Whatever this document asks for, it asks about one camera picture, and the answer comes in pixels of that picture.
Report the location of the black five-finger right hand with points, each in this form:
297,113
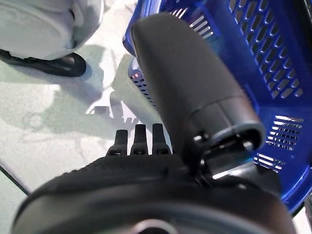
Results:
170,190

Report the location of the blue plastic shopping basket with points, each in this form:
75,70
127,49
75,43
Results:
287,104

